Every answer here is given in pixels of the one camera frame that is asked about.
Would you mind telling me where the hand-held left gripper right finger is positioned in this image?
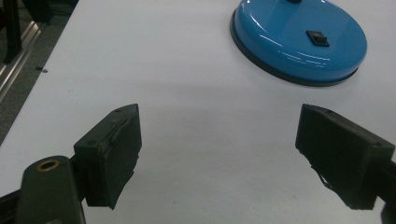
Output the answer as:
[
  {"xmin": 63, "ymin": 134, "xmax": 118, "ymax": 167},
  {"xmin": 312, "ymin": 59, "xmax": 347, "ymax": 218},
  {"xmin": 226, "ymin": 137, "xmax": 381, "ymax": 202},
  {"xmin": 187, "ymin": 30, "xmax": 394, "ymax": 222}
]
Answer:
[{"xmin": 294, "ymin": 103, "xmax": 396, "ymax": 211}]

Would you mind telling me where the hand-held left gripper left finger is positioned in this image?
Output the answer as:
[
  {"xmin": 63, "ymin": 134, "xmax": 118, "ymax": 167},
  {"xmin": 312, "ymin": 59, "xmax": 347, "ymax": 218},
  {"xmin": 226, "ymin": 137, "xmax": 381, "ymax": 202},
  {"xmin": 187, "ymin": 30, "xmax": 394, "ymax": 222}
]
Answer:
[{"xmin": 73, "ymin": 103, "xmax": 143, "ymax": 210}]

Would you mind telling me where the blue desk lamp base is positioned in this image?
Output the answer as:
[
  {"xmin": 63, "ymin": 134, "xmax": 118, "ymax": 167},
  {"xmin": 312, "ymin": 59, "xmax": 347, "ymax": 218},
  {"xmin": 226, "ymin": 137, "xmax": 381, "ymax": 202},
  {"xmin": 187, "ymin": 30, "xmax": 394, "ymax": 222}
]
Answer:
[{"xmin": 230, "ymin": 0, "xmax": 368, "ymax": 88}]

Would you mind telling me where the black stand leg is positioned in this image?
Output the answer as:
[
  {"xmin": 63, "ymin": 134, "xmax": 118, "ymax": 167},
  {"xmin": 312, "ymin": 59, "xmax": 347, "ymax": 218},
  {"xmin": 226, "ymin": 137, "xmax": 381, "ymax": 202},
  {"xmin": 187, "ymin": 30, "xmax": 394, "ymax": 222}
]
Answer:
[{"xmin": 1, "ymin": 0, "xmax": 23, "ymax": 65}]

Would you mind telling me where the metal rail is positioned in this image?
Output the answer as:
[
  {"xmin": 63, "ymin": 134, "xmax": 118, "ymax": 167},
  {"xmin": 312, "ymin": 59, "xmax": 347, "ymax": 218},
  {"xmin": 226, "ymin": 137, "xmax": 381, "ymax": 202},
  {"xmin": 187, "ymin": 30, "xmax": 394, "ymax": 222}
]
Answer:
[{"xmin": 0, "ymin": 21, "xmax": 42, "ymax": 104}]

